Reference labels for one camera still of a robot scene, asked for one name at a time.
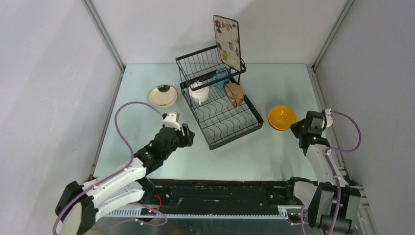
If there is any grey slotted cable duct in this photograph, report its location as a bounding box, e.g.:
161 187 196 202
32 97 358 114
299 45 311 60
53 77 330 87
103 207 289 220

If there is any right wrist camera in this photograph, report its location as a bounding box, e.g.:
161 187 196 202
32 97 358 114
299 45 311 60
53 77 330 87
322 108 333 129

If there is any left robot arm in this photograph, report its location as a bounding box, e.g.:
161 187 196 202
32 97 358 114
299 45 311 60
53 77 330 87
52 122 195 235

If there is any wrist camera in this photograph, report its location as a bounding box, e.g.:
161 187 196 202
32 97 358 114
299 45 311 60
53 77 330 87
162 111 181 131
322 108 333 129

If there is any round cream plate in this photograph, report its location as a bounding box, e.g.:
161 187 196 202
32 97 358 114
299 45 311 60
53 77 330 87
149 85 178 108

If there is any yellow plastic bowl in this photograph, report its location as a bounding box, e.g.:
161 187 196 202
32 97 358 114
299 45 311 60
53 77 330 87
267 105 297 131

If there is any tan bowl with dark rim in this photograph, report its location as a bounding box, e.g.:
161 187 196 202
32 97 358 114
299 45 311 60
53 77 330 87
224 82 245 108

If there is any blue floral mug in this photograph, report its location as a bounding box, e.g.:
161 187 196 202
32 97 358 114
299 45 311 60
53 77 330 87
211 68 229 89

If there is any white two-handled soup cup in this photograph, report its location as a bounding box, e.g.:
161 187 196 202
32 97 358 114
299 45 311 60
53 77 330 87
188 81 209 105

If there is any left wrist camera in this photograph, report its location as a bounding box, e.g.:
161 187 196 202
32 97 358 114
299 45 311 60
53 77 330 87
162 111 181 131

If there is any square floral ceramic plate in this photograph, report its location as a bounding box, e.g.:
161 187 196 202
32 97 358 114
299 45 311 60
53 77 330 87
213 15 242 72

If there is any black wire dish rack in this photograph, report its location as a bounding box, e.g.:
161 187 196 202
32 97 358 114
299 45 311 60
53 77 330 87
175 45 264 150

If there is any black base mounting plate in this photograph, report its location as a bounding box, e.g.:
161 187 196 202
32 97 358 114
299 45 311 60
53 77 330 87
140 179 301 216

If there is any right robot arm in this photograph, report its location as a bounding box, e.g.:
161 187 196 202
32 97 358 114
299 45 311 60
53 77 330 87
288 109 361 235

